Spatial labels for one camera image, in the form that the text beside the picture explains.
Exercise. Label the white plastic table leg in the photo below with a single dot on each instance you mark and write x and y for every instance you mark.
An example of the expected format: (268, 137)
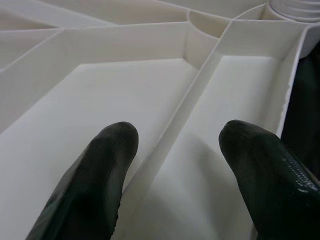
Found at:
(295, 11)

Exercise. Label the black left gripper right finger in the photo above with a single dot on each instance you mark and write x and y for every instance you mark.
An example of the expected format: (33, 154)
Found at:
(275, 190)

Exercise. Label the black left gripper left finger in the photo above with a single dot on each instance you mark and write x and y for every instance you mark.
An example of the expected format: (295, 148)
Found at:
(85, 190)

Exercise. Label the white plastic table top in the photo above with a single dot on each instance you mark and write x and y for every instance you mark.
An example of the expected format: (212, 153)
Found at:
(125, 95)

